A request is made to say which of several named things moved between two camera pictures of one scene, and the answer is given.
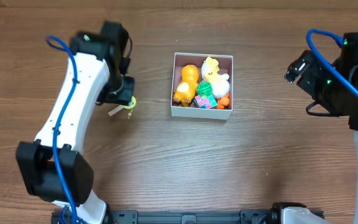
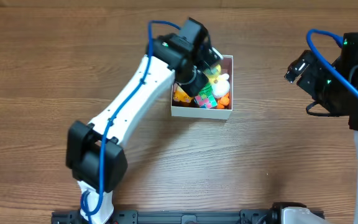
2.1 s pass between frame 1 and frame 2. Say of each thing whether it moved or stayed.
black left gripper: moved
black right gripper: stayed
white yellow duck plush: stayed
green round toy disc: stayed
